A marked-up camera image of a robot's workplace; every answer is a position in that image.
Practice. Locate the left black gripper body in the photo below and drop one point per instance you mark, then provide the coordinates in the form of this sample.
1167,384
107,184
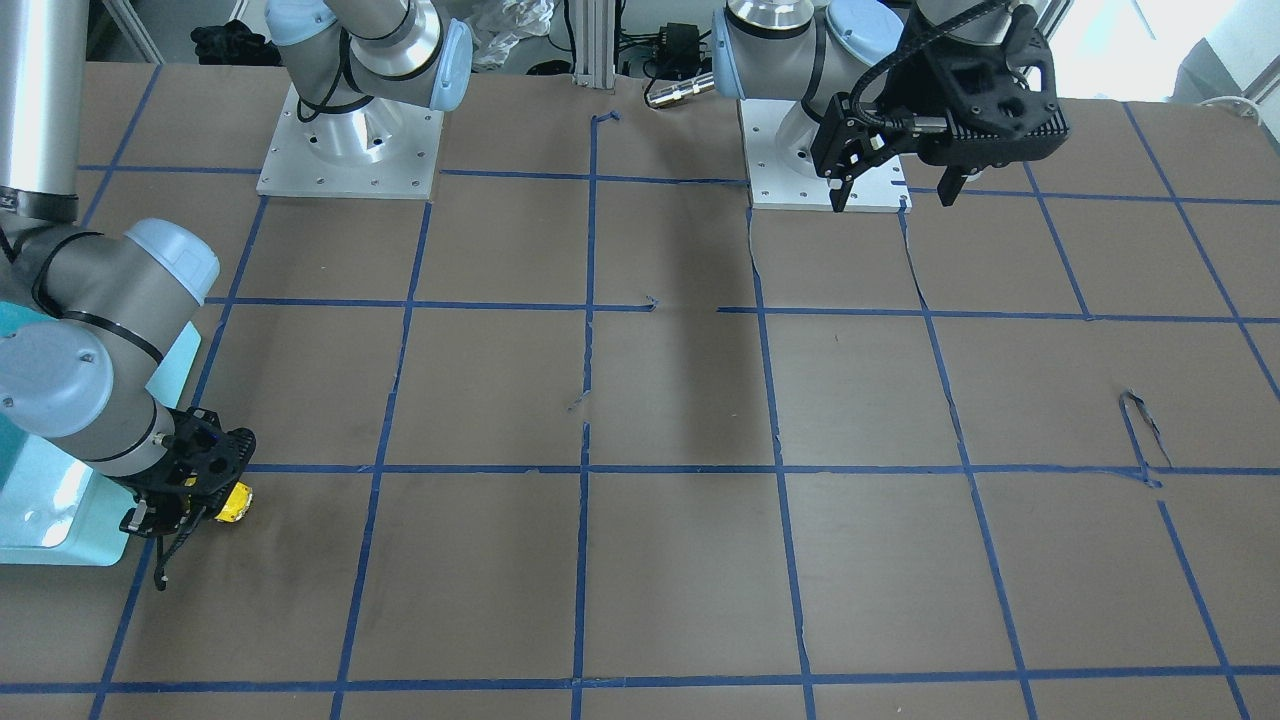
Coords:
925,82

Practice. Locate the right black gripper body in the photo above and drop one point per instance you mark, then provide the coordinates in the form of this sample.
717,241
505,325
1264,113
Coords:
160,513

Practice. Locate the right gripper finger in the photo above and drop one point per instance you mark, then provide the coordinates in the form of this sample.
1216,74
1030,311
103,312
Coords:
172,523
142,521

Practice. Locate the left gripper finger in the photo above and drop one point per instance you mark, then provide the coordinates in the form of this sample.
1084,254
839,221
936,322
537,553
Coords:
844,148
951,184

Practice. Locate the yellow beetle toy car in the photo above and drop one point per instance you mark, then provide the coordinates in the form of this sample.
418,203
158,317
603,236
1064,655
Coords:
238,501

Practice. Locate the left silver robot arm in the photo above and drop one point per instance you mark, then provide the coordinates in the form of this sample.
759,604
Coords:
798,51

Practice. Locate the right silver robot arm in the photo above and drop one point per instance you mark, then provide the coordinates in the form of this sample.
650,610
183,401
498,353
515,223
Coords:
370,81

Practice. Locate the turquoise plastic bin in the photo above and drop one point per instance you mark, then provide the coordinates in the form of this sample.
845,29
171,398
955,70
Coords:
55,510

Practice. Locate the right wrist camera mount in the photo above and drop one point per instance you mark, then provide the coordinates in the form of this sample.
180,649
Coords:
203,458

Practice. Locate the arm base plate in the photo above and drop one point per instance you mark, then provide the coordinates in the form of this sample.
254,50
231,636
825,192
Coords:
787,171
386,150

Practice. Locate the aluminium frame post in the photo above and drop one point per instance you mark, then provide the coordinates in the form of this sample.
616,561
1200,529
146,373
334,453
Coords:
595,39

